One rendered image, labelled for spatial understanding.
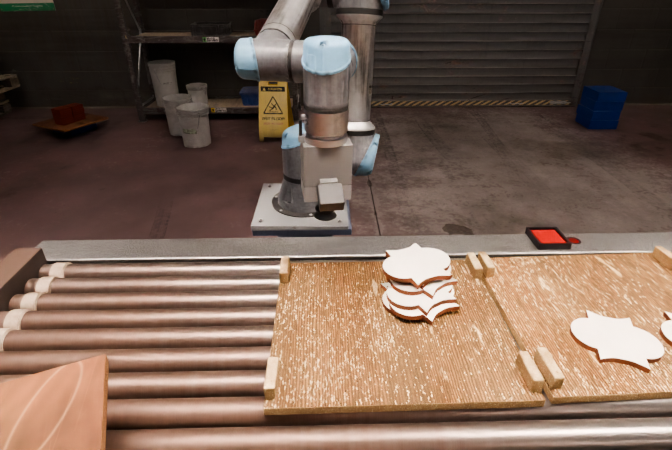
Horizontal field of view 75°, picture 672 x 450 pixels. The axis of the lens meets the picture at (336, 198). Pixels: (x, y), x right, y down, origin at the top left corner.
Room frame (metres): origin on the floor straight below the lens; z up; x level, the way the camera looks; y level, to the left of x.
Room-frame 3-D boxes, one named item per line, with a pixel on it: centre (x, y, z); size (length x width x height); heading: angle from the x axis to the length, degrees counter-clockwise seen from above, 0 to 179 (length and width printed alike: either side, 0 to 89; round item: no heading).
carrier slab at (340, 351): (0.59, -0.09, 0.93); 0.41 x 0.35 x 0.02; 92
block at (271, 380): (0.45, 0.10, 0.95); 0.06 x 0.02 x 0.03; 2
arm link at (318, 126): (0.71, 0.02, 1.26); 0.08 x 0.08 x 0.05
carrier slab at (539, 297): (0.61, -0.51, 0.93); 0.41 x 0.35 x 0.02; 93
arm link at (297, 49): (0.81, 0.02, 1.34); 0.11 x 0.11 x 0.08; 81
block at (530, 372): (0.46, -0.29, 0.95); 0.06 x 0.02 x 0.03; 2
